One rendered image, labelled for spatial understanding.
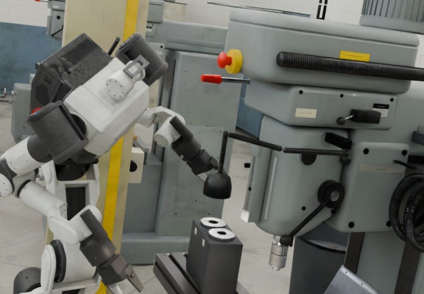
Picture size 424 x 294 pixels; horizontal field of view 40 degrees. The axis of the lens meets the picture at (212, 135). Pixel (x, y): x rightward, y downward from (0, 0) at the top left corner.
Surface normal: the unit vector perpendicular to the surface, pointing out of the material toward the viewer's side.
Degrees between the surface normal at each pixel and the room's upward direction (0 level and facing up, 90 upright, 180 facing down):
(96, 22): 90
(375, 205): 90
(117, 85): 118
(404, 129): 90
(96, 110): 46
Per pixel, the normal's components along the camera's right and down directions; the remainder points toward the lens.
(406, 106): 0.40, 0.25
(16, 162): -0.46, 0.45
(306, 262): -0.73, 0.11
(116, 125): 0.87, 0.12
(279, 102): -0.91, -0.04
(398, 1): -0.31, 0.15
